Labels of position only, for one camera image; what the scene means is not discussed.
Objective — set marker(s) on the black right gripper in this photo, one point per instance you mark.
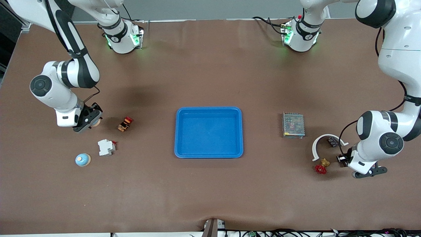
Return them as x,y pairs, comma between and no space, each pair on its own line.
88,115

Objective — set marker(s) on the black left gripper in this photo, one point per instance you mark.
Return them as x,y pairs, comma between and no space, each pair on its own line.
342,159

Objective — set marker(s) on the dark cylindrical capacitor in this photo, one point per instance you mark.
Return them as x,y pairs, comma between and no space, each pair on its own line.
339,158

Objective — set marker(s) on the light blue call bell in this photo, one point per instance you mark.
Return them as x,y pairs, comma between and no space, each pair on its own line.
96,123
83,160

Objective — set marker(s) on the small black terminal block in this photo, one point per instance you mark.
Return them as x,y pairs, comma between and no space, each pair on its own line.
332,142

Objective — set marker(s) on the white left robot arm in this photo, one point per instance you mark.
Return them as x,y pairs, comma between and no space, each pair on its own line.
394,49

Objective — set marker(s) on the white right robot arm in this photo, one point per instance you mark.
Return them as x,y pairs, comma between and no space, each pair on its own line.
56,98

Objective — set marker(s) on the red orange emergency button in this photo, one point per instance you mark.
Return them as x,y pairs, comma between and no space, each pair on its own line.
125,123

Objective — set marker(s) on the white circuit breaker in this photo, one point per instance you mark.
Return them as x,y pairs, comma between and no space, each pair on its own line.
106,147

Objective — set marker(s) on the white curved plastic arc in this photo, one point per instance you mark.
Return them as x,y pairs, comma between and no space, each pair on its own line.
313,147

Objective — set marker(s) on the metal mesh power supply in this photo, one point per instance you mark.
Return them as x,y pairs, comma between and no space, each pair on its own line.
293,125

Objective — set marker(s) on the blue plastic tray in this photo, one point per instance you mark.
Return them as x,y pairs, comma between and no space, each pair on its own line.
210,144

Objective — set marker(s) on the brown table cover sheet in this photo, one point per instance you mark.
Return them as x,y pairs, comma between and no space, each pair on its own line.
210,191

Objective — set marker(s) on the aluminium frame post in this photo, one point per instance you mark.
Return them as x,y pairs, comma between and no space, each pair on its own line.
27,27

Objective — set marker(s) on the grey metal bracket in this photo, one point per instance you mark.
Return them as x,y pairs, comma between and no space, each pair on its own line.
212,228

